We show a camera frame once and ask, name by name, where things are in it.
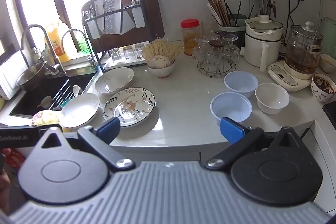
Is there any translucent plastic bowl front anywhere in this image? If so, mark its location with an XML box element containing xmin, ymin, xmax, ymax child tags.
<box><xmin>210</xmin><ymin>92</ymin><xmax>253</xmax><ymax>126</ymax></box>

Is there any translucent plastic bowl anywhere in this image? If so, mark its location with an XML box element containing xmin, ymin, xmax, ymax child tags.
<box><xmin>224</xmin><ymin>71</ymin><xmax>259</xmax><ymax>98</ymax></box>
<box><xmin>210</xmin><ymin>92</ymin><xmax>253</xmax><ymax>126</ymax></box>

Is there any rabbit pattern plate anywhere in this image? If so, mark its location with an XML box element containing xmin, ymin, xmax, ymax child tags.
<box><xmin>102</xmin><ymin>88</ymin><xmax>156</xmax><ymax>127</ymax></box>

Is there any white ceramic bowl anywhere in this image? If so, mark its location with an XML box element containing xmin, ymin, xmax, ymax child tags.
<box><xmin>255</xmin><ymin>83</ymin><xmax>290</xmax><ymax>115</ymax></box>

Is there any white leaf-pattern plate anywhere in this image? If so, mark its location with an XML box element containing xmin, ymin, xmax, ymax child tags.
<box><xmin>94</xmin><ymin>67</ymin><xmax>134</xmax><ymax>94</ymax></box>

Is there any black kitchen sink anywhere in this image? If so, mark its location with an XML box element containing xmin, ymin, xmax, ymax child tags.
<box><xmin>10</xmin><ymin>67</ymin><xmax>97</xmax><ymax>118</ymax></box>

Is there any person's left hand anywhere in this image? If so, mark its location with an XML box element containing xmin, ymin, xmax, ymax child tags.
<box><xmin>1</xmin><ymin>148</ymin><xmax>11</xmax><ymax>214</ymax></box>

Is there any yellow dish cloth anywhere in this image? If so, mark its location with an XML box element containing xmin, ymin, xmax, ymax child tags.
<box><xmin>31</xmin><ymin>110</ymin><xmax>61</xmax><ymax>126</ymax></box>

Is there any stainless steel pot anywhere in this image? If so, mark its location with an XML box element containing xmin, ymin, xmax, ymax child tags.
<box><xmin>16</xmin><ymin>63</ymin><xmax>46</xmax><ymax>92</ymax></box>

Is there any tall chrome faucet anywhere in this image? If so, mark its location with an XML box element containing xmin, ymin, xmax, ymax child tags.
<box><xmin>20</xmin><ymin>24</ymin><xmax>66</xmax><ymax>75</ymax></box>

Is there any small chrome faucet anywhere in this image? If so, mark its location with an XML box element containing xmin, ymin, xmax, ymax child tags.
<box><xmin>60</xmin><ymin>28</ymin><xmax>96</xmax><ymax>68</ymax></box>

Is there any tray with drinking glasses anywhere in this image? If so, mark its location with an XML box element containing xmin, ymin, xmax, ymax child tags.
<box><xmin>103</xmin><ymin>42</ymin><xmax>149</xmax><ymax>71</ymax></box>

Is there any patterned bowl with grains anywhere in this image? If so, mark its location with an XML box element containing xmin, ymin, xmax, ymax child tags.
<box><xmin>311</xmin><ymin>73</ymin><xmax>335</xmax><ymax>103</ymax></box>

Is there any green bottle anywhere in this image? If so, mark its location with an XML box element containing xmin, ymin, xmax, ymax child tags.
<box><xmin>75</xmin><ymin>33</ymin><xmax>89</xmax><ymax>54</ymax></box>

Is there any white electric cooker pot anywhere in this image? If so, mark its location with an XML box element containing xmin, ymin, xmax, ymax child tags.
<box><xmin>241</xmin><ymin>15</ymin><xmax>284</xmax><ymax>72</ymax></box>

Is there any bowl with noodles and garlic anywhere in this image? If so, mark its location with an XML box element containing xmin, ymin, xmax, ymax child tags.
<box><xmin>142</xmin><ymin>38</ymin><xmax>184</xmax><ymax>79</ymax></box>

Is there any orange detergent bottle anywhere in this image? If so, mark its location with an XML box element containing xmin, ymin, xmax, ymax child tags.
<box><xmin>47</xmin><ymin>20</ymin><xmax>70</xmax><ymax>63</ymax></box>

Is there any glass health kettle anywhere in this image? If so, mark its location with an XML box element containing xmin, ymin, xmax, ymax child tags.
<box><xmin>268</xmin><ymin>22</ymin><xmax>323</xmax><ymax>92</ymax></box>

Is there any green chopstick holder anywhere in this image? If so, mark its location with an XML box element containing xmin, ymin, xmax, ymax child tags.
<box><xmin>207</xmin><ymin>0</ymin><xmax>247</xmax><ymax>36</ymax></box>

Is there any red lid plastic jar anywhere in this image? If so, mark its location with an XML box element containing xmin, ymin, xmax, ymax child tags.
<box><xmin>180</xmin><ymin>19</ymin><xmax>201</xmax><ymax>56</ymax></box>

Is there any dark wooden cutting board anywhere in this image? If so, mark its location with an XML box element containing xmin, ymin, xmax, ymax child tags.
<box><xmin>92</xmin><ymin>0</ymin><xmax>165</xmax><ymax>52</ymax></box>

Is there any wire rack with glass cups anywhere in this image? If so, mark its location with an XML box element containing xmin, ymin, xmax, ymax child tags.
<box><xmin>191</xmin><ymin>31</ymin><xmax>240</xmax><ymax>78</ymax></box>

